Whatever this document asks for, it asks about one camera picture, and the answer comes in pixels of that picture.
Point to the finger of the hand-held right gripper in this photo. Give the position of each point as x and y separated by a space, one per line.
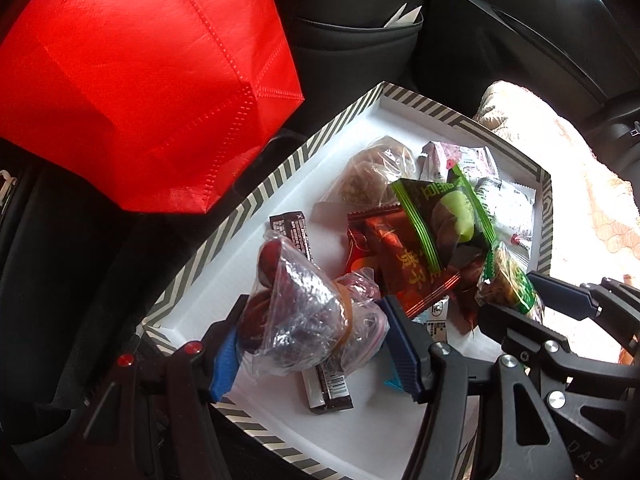
560 294
525 335

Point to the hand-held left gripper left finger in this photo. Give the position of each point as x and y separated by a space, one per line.
222 370

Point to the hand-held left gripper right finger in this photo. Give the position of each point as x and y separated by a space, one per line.
405 350

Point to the clear zip bag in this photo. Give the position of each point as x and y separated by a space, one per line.
365 310

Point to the green clear nut packet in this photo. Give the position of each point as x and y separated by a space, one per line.
505 280

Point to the dark red snack packet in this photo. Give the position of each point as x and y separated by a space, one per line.
467 270

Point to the red brown snack packet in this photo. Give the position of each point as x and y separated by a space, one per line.
395 255

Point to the clear bag of dark sweets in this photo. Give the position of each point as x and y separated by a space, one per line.
295 305

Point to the green striped black packet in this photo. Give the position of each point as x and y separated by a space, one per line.
435 210

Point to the dark brown bar packet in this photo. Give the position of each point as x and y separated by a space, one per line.
292 232

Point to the white pink snack packet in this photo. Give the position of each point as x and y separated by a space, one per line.
465 157

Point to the clear packet of brown biscuit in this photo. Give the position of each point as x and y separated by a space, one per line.
370 175

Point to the striped cardboard box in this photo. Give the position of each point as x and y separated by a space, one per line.
345 130

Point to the peach fringed blanket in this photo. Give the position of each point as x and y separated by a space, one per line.
590 170

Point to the black leather rear seat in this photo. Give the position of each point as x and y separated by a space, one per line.
75 260

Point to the black car door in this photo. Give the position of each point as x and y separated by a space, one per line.
550 35

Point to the red fabric bag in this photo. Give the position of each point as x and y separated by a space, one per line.
140 75

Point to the black front seat back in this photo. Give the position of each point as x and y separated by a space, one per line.
350 45

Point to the white paper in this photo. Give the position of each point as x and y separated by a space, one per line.
405 16

